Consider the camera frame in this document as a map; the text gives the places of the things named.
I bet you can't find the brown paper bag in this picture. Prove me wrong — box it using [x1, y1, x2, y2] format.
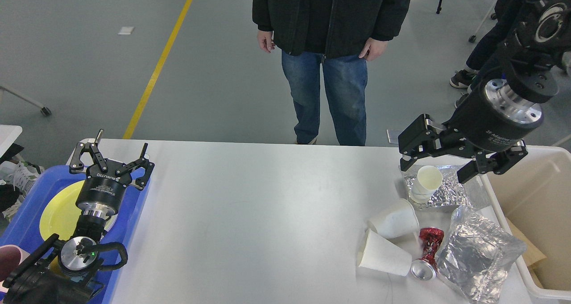
[506, 218, 547, 269]

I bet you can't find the upper white paper cup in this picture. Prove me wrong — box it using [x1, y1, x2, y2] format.
[367, 199, 419, 239]

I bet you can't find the pink ribbed cup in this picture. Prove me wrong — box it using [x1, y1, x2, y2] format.
[0, 245, 30, 283]

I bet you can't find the lower white paper cup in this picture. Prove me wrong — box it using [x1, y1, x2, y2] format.
[356, 229, 412, 277]

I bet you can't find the crushed red soda can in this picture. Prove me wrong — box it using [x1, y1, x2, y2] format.
[410, 227, 444, 280]

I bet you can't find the white side table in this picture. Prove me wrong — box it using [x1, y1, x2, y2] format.
[0, 86, 51, 157]

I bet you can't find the white rolling chair frame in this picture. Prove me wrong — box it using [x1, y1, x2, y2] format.
[468, 4, 496, 43]

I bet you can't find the person in black clothes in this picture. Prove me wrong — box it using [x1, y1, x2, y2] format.
[449, 0, 530, 108]

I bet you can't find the blue plastic tray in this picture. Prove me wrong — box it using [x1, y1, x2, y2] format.
[0, 166, 150, 304]

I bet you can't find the beige plastic bin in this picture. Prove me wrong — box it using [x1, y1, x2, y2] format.
[483, 146, 571, 304]

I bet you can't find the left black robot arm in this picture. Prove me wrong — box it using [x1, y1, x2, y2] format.
[3, 130, 155, 304]

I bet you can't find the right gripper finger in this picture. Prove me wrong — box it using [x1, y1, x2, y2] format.
[398, 113, 451, 171]
[457, 140, 528, 184]

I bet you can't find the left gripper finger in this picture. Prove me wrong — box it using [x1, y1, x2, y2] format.
[69, 129, 108, 177]
[118, 142, 155, 191]

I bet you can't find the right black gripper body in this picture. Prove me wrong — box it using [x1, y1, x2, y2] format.
[440, 79, 545, 158]

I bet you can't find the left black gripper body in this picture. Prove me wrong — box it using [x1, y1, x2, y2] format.
[76, 162, 132, 219]

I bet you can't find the yellow plastic plate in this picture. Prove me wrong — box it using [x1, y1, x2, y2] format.
[39, 181, 112, 242]

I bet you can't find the silver foil bag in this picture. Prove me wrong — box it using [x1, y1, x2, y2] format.
[435, 206, 527, 304]

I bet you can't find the pale green plate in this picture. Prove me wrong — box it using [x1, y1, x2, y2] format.
[101, 197, 122, 239]

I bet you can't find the small foil wrapper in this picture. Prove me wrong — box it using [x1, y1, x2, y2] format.
[401, 164, 491, 212]

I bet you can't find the left floor outlet plate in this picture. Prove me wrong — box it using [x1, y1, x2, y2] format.
[387, 129, 402, 145]

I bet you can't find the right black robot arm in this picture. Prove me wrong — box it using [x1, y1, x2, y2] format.
[398, 0, 570, 183]

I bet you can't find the person in blue jeans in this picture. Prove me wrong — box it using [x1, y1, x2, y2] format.
[252, 0, 411, 146]

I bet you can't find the white paper cup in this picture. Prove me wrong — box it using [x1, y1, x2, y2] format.
[356, 229, 412, 277]
[367, 199, 419, 239]

